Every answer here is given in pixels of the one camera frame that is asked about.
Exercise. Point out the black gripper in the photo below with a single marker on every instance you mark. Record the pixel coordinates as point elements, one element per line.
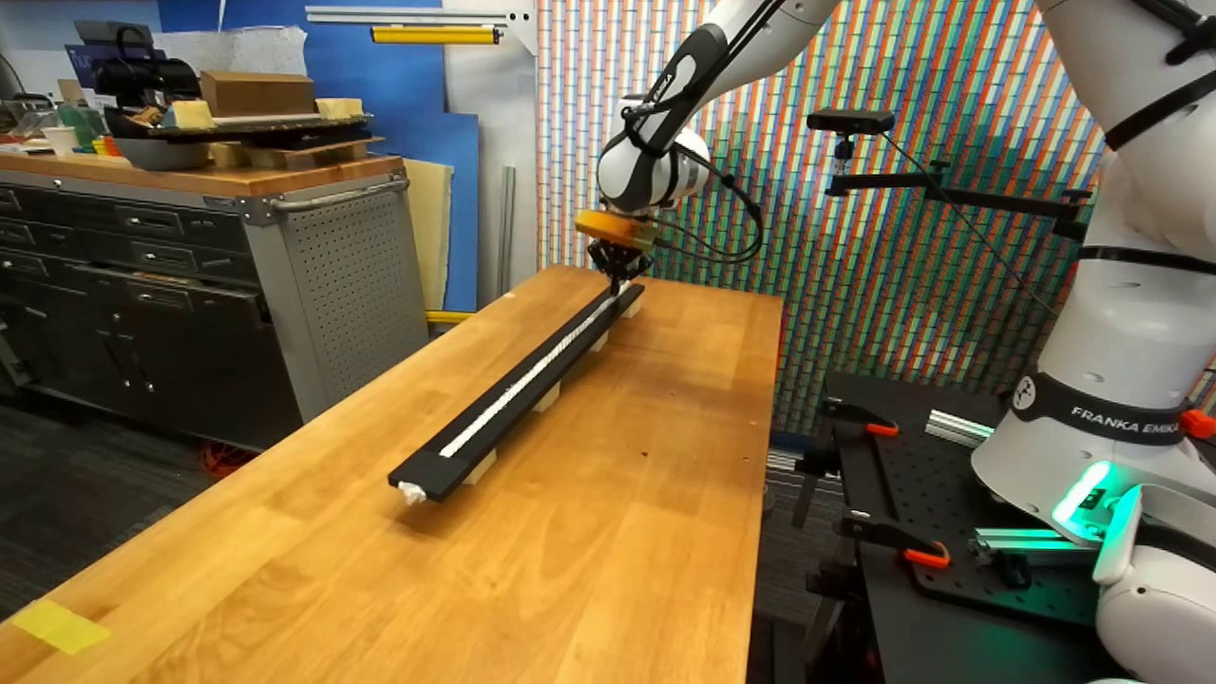
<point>620,263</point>

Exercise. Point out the black grooved rail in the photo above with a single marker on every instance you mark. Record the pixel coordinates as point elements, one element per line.
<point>452,453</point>

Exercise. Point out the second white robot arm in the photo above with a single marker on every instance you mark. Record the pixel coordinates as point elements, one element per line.
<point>1095,432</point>

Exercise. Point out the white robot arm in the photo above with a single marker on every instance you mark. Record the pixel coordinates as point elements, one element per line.
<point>655,157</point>

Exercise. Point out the black optical breadboard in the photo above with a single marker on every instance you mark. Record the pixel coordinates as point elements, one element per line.
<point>978,622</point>

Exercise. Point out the wooden blocks on cabinet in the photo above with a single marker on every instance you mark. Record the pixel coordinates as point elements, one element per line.
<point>233,120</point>

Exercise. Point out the grey metal tool cabinet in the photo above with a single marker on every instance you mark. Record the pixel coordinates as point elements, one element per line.
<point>226,306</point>

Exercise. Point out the yellow tape patch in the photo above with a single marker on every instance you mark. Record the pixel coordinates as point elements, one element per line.
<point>57,627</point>

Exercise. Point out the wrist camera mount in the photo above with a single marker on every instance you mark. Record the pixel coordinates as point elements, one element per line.
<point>612,228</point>

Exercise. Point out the black camera on stand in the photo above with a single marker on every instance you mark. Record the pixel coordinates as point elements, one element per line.
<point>847,126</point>

